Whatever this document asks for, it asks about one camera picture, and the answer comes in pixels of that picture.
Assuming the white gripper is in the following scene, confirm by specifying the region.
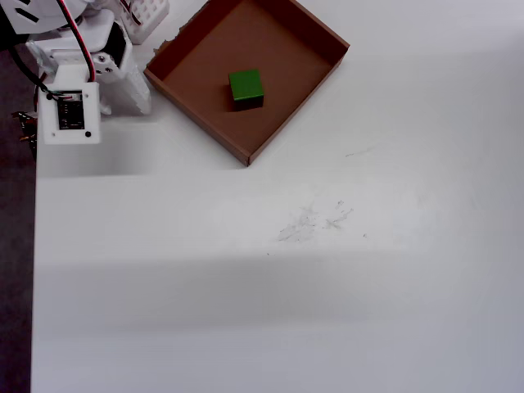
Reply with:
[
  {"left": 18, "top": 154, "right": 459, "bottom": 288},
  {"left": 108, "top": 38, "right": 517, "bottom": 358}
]
[{"left": 56, "top": 11, "right": 151, "bottom": 116}]

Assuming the green cube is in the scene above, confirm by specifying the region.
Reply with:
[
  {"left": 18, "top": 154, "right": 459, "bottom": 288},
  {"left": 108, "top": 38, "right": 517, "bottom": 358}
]
[{"left": 227, "top": 68, "right": 265, "bottom": 112}]

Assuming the brown cardboard box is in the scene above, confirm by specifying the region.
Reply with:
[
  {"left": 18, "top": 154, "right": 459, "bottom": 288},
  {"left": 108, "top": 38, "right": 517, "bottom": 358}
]
[{"left": 142, "top": 0, "right": 351, "bottom": 168}]

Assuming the small brown connector board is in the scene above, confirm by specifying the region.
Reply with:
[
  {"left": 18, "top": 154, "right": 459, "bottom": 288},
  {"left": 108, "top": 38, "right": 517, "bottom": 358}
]
[{"left": 11, "top": 109, "right": 40, "bottom": 149}]

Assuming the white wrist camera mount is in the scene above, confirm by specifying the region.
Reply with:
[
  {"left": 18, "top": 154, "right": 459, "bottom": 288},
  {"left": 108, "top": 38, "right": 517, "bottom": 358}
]
[{"left": 37, "top": 65, "right": 102, "bottom": 146}]

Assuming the red servo cable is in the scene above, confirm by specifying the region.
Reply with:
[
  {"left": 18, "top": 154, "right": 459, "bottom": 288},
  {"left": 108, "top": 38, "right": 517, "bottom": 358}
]
[{"left": 56, "top": 0, "right": 97, "bottom": 83}]

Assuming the red white base cable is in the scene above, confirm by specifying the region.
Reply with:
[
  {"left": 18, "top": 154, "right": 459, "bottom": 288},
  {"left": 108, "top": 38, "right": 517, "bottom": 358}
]
[{"left": 120, "top": 0, "right": 142, "bottom": 28}]

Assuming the black camera cable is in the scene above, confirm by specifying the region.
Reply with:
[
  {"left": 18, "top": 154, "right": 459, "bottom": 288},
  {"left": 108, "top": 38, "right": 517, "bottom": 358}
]
[{"left": 7, "top": 40, "right": 58, "bottom": 102}]

